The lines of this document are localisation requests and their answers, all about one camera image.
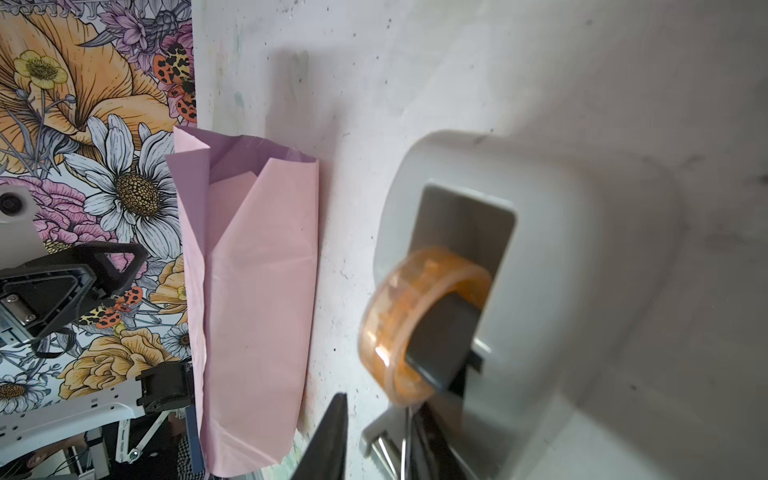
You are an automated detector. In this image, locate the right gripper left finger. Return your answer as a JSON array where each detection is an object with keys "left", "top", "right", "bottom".
[{"left": 291, "top": 392, "right": 348, "bottom": 480}]

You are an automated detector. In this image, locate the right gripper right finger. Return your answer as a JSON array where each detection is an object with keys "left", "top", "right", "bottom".
[{"left": 405, "top": 403, "right": 467, "bottom": 480}]

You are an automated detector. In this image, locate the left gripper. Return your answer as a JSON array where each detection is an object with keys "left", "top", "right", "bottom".
[{"left": 1, "top": 185, "right": 147, "bottom": 355}]

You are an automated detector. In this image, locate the purple wrapping paper sheet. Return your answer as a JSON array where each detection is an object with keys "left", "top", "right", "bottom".
[{"left": 166, "top": 127, "right": 320, "bottom": 478}]

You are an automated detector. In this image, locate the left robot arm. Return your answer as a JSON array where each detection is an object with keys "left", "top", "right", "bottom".
[{"left": 1, "top": 185, "right": 194, "bottom": 464}]

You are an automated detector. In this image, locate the orange adhesive tape roll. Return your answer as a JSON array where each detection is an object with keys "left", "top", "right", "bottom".
[{"left": 358, "top": 247, "right": 492, "bottom": 407}]

